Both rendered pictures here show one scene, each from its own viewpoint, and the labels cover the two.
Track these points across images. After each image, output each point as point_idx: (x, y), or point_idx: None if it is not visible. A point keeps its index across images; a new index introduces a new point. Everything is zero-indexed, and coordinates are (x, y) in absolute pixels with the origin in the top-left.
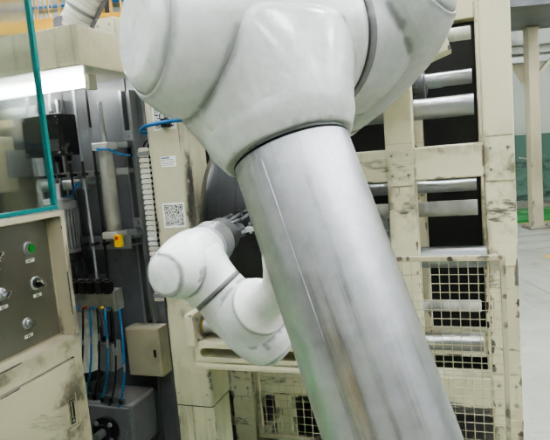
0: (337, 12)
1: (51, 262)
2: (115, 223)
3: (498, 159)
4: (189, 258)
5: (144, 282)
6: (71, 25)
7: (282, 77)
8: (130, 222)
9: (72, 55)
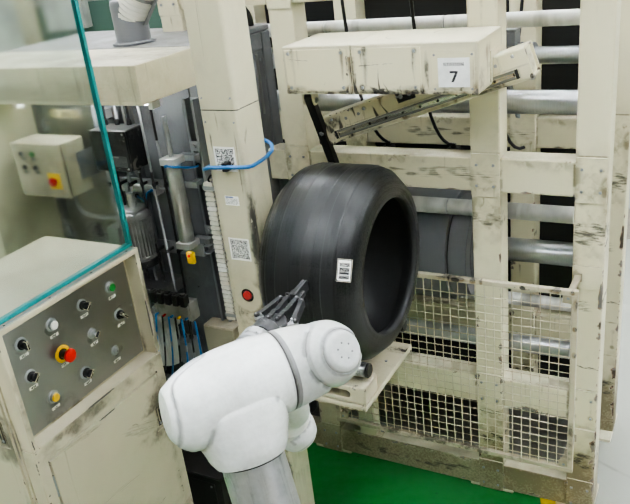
0: (273, 397)
1: (130, 291)
2: (187, 235)
3: (589, 182)
4: None
5: (219, 283)
6: (129, 67)
7: (236, 451)
8: (203, 224)
9: (133, 96)
